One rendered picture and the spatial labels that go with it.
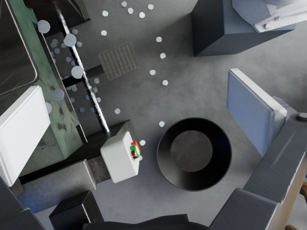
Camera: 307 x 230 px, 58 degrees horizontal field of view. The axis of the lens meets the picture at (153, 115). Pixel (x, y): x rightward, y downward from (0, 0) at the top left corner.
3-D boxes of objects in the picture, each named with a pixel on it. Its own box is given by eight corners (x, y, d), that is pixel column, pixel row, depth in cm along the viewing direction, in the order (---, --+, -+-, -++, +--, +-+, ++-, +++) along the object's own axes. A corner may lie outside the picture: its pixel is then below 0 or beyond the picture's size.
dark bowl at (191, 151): (212, 105, 115) (216, 105, 108) (236, 170, 118) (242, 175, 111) (145, 131, 115) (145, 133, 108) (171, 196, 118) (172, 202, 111)
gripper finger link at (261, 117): (272, 111, 13) (288, 109, 13) (227, 68, 19) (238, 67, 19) (266, 164, 14) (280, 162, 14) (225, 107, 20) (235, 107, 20)
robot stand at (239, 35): (235, 8, 112) (294, -47, 67) (237, 54, 114) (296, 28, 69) (191, 12, 112) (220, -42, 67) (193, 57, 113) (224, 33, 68)
